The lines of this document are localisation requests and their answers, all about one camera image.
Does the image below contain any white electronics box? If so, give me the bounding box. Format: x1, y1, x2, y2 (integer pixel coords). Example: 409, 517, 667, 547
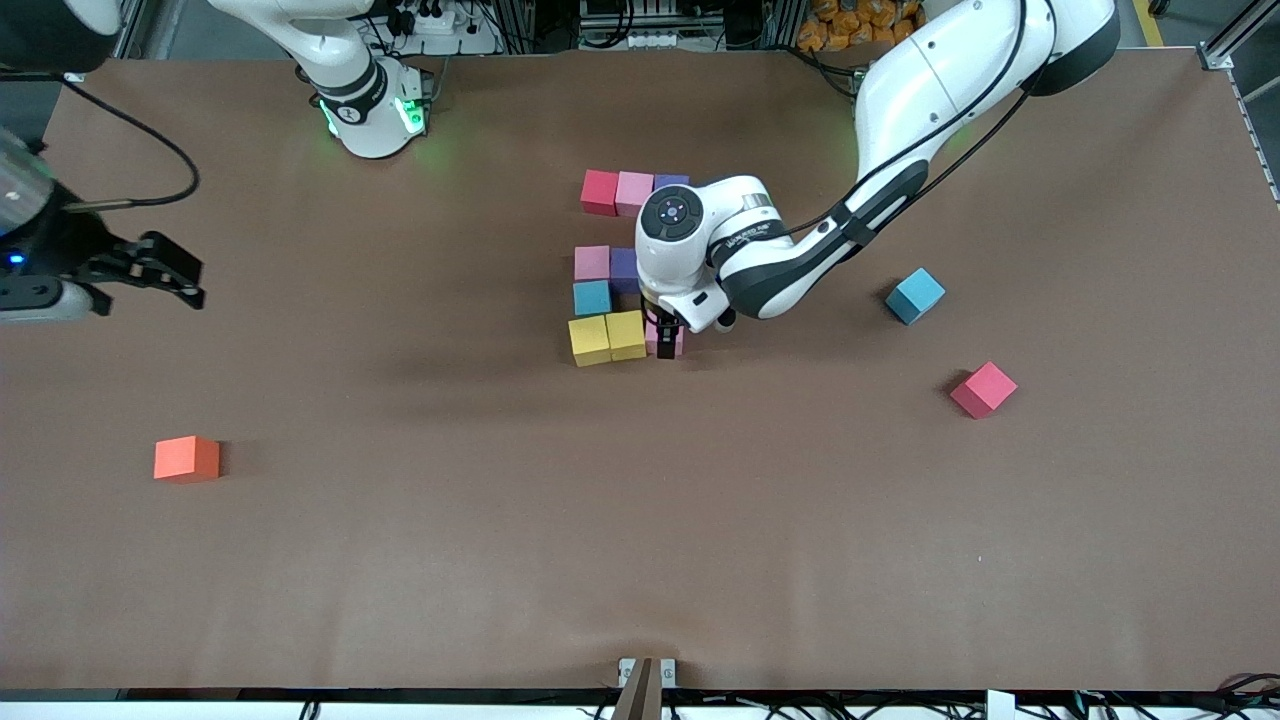
578, 0, 691, 51

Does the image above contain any bag of orange items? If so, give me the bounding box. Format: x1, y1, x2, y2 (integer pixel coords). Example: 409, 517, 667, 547
797, 0, 926, 53

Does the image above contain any metal edge bracket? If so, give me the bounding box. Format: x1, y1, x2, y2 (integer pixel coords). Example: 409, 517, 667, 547
612, 657, 678, 720

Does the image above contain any white power strip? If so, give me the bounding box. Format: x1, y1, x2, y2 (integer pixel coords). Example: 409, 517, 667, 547
392, 0, 473, 37

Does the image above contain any large table cover sheet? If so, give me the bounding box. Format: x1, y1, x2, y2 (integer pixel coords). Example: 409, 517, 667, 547
0, 50, 1280, 693

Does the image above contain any mauve pink foam block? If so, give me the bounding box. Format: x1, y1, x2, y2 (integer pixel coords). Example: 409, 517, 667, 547
615, 171, 657, 218

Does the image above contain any orange foam block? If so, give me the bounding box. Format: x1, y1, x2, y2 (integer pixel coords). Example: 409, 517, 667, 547
154, 436, 221, 485

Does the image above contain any red foam block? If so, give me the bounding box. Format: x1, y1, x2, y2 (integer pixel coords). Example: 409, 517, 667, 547
580, 169, 621, 217
949, 361, 1019, 420

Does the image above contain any yellow foam block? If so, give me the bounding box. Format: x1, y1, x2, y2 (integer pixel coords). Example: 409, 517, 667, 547
604, 309, 649, 362
567, 315, 614, 368

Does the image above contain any aluminium frame rail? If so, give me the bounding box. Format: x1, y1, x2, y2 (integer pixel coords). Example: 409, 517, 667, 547
60, 0, 151, 83

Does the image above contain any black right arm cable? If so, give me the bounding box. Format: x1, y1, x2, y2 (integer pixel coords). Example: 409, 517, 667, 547
55, 72, 201, 213

